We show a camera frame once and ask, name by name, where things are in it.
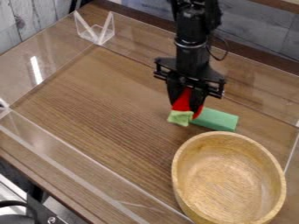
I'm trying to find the clear acrylic tray wall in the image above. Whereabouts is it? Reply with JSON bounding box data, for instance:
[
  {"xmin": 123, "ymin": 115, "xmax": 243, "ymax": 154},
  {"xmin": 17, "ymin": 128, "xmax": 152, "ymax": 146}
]
[{"xmin": 0, "ymin": 6, "xmax": 299, "ymax": 224}]

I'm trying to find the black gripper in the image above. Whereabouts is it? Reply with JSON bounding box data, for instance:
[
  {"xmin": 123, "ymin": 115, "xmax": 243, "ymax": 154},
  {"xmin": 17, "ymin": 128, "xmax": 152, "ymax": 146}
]
[{"xmin": 153, "ymin": 41, "xmax": 225, "ymax": 113}]

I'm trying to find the wooden bowl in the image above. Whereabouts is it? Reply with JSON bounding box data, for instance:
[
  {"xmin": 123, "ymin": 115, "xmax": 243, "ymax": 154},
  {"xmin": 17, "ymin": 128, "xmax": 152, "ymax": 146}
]
[{"xmin": 172, "ymin": 131, "xmax": 285, "ymax": 224}]

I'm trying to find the red plush strawberry green leaf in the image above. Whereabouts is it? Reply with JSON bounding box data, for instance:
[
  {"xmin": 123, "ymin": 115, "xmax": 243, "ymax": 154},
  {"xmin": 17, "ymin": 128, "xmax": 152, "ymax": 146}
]
[{"xmin": 167, "ymin": 88, "xmax": 203, "ymax": 127}]

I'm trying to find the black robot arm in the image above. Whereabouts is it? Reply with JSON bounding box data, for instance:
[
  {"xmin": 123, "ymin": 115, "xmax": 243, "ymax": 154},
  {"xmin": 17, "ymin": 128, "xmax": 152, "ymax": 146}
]
[{"xmin": 153, "ymin": 0, "xmax": 225, "ymax": 116}]

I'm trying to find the black metal stand bracket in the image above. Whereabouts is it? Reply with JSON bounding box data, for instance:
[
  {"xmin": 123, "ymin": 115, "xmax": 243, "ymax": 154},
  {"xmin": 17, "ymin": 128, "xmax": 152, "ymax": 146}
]
[{"xmin": 0, "ymin": 192, "xmax": 68, "ymax": 224}]

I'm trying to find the green foam block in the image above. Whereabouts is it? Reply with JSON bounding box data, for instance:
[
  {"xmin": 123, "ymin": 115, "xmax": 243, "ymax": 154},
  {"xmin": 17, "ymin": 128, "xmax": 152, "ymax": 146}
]
[{"xmin": 191, "ymin": 107, "xmax": 239, "ymax": 132}]

